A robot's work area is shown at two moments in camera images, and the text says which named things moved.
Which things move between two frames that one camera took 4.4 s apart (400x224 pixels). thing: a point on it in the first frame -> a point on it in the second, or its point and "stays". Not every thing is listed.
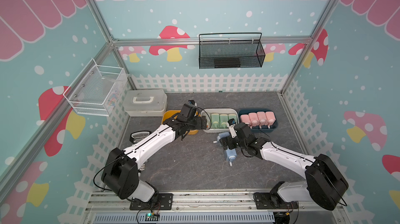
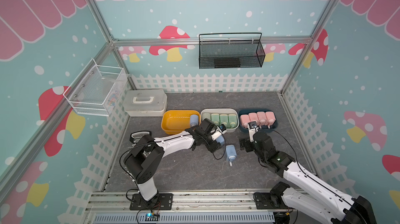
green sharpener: (215, 121) stays
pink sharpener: (271, 117) stays
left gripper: (196, 120) -> (214, 146)
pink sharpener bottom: (254, 119) stays
